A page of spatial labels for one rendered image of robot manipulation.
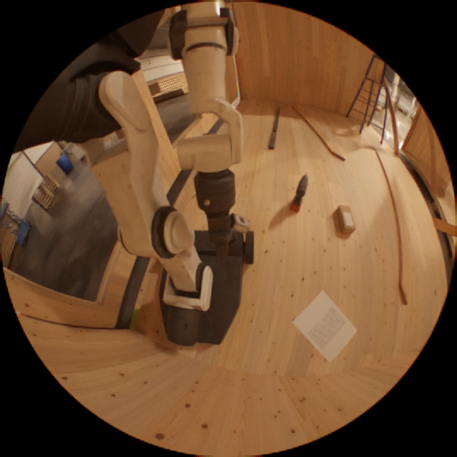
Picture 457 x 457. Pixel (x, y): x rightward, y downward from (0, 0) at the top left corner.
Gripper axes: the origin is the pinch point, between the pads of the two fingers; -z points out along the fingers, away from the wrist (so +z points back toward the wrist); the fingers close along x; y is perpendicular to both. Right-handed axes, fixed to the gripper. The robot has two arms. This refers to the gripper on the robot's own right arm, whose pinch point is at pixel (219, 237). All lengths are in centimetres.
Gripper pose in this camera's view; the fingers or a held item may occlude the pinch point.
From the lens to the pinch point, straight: 42.2
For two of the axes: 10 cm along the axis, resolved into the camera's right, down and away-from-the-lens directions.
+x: -1.2, -6.4, 7.6
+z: -0.5, -7.6, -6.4
